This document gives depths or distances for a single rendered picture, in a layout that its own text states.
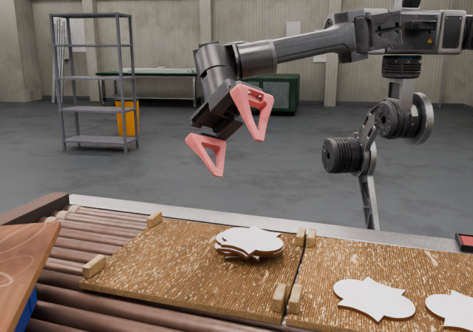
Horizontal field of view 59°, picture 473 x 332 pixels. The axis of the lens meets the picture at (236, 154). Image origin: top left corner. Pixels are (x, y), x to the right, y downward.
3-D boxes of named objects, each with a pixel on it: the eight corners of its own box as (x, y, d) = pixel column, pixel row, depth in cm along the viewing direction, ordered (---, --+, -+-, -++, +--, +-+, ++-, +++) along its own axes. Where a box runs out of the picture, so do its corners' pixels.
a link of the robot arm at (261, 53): (205, 91, 78) (197, 44, 76) (265, 80, 79) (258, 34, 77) (210, 98, 67) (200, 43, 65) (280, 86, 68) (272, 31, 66)
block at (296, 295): (293, 295, 79) (293, 282, 79) (303, 297, 79) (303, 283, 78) (287, 314, 74) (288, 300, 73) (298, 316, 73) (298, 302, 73)
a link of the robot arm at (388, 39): (412, 50, 91) (410, 3, 89) (348, 61, 93) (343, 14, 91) (371, 44, 134) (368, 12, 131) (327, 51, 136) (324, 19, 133)
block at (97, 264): (99, 265, 91) (98, 253, 90) (107, 266, 90) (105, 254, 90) (82, 278, 85) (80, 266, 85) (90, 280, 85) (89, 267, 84)
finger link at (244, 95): (255, 164, 62) (241, 113, 66) (288, 137, 57) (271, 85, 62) (217, 155, 57) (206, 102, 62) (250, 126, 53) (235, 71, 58)
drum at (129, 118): (135, 136, 707) (133, 100, 693) (112, 136, 714) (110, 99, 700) (144, 132, 744) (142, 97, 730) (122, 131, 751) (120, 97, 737)
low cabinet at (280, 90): (298, 105, 1112) (300, 73, 1093) (295, 116, 928) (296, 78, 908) (220, 104, 1149) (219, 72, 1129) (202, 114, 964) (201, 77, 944)
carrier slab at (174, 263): (158, 223, 117) (158, 217, 117) (307, 241, 106) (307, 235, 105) (79, 288, 85) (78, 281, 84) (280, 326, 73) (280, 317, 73)
